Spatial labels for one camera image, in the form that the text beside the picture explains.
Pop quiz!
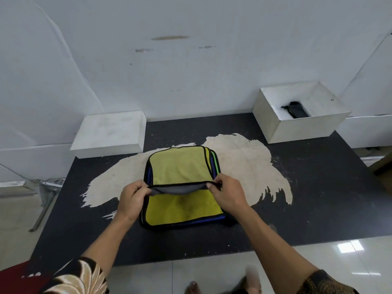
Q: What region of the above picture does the person's left hand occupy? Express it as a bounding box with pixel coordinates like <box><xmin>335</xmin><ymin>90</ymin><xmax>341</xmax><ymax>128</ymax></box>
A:
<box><xmin>116</xmin><ymin>180</ymin><xmax>153</xmax><ymax>224</ymax></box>

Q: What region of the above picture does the person's right hand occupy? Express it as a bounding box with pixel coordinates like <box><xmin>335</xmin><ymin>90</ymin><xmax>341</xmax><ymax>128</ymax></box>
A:
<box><xmin>205</xmin><ymin>174</ymin><xmax>250</xmax><ymax>219</ymax></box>

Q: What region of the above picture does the stack of microfibre cloths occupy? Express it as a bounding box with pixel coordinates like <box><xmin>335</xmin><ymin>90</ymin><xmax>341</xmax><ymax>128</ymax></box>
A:
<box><xmin>139</xmin><ymin>145</ymin><xmax>239</xmax><ymax>232</ymax></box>

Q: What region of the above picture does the yellow grey cloth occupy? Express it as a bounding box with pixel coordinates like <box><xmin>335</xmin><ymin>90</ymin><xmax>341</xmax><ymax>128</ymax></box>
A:
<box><xmin>281</xmin><ymin>101</ymin><xmax>312</xmax><ymax>119</ymax></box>
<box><xmin>147</xmin><ymin>146</ymin><xmax>222</xmax><ymax>197</ymax></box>

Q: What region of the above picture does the white box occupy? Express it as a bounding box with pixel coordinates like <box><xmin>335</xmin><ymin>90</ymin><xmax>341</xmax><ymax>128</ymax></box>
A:
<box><xmin>252</xmin><ymin>81</ymin><xmax>352</xmax><ymax>145</ymax></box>

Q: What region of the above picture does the person's left forearm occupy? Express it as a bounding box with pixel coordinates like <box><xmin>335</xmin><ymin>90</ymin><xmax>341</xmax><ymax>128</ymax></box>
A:
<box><xmin>81</xmin><ymin>211</ymin><xmax>134</xmax><ymax>278</ymax></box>

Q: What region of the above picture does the person's right forearm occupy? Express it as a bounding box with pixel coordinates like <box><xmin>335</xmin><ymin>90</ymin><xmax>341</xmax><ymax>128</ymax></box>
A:
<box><xmin>236</xmin><ymin>206</ymin><xmax>321</xmax><ymax>291</ymax></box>

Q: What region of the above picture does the white flat box lid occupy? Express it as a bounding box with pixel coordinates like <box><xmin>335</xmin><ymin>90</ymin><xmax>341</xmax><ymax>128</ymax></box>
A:
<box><xmin>69</xmin><ymin>110</ymin><xmax>147</xmax><ymax>160</ymax></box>

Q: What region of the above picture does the person's right foot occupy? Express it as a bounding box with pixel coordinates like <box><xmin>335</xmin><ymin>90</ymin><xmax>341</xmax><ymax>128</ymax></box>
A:
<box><xmin>243</xmin><ymin>265</ymin><xmax>264</xmax><ymax>294</ymax></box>

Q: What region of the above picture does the person's foot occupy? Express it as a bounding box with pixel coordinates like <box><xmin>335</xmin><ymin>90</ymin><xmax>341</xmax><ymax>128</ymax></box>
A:
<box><xmin>185</xmin><ymin>281</ymin><xmax>203</xmax><ymax>294</ymax></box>
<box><xmin>243</xmin><ymin>265</ymin><xmax>264</xmax><ymax>294</ymax></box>

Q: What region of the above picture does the person's patterned left sleeve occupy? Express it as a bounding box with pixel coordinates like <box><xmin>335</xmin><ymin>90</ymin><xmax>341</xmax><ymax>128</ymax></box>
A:
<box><xmin>36</xmin><ymin>257</ymin><xmax>110</xmax><ymax>294</ymax></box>

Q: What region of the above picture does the person's patterned sleeve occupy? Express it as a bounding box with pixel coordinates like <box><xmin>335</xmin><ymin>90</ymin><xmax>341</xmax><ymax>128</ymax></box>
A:
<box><xmin>294</xmin><ymin>269</ymin><xmax>361</xmax><ymax>294</ymax></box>
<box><xmin>36</xmin><ymin>257</ymin><xmax>110</xmax><ymax>294</ymax></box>

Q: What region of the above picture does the person's left foot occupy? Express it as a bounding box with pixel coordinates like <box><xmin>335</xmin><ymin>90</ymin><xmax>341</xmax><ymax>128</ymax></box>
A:
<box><xmin>185</xmin><ymin>281</ymin><xmax>203</xmax><ymax>294</ymax></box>

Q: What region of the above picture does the person's patterned right sleeve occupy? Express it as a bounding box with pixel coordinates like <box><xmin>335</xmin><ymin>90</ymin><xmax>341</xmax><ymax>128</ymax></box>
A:
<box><xmin>294</xmin><ymin>269</ymin><xmax>361</xmax><ymax>294</ymax></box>

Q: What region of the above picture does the red chair with metal legs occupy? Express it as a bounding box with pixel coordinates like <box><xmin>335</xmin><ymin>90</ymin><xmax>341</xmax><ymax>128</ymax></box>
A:
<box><xmin>0</xmin><ymin>261</ymin><xmax>53</xmax><ymax>294</ymax></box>

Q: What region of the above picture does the metal bracket frame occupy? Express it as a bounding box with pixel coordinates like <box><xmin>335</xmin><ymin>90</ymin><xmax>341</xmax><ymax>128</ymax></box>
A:
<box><xmin>0</xmin><ymin>177</ymin><xmax>67</xmax><ymax>233</ymax></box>

